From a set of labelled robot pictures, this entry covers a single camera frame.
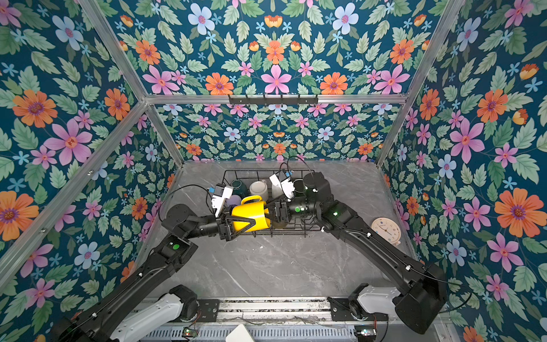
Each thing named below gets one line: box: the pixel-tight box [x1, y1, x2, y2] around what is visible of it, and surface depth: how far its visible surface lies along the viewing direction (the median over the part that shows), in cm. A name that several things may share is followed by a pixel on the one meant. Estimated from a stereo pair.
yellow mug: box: [230, 195, 270, 233], surface depth 58 cm
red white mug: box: [249, 179, 269, 202], surface depth 98 cm
